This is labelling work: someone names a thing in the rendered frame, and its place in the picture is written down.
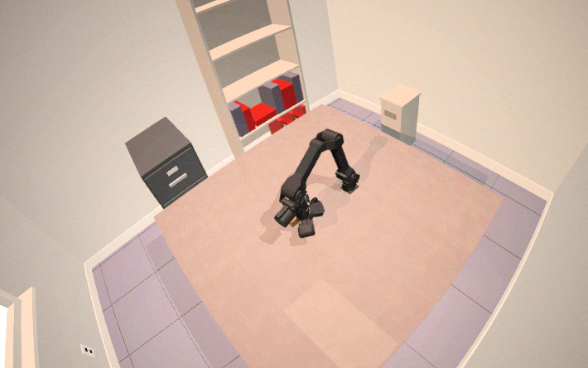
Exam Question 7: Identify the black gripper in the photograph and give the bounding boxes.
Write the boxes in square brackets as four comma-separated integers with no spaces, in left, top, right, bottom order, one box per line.
[296,194,316,238]

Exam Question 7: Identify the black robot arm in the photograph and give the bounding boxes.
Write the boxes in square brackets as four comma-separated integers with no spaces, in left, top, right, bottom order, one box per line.
[274,129,360,227]

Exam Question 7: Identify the orange block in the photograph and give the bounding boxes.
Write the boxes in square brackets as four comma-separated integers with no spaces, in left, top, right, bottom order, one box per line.
[289,217,301,227]

